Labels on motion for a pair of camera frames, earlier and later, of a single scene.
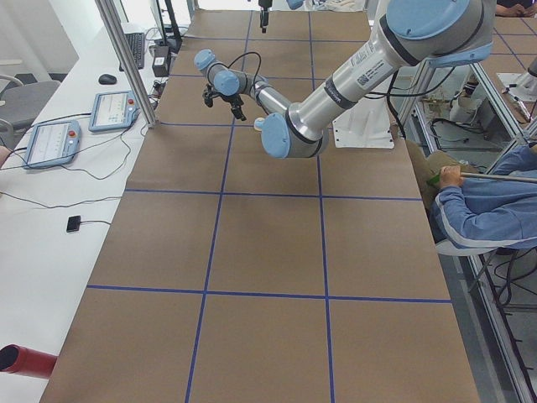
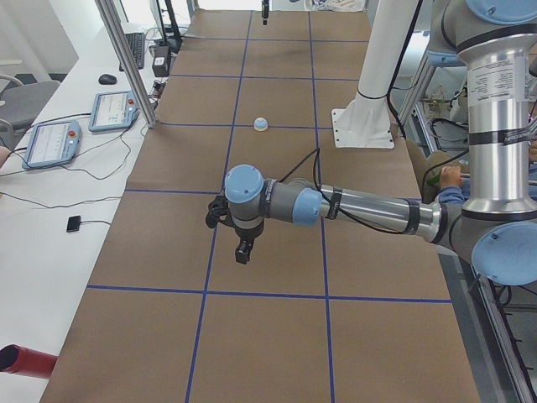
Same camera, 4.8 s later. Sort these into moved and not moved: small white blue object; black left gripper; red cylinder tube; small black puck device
Moved: black left gripper
Not moved: small white blue object; red cylinder tube; small black puck device
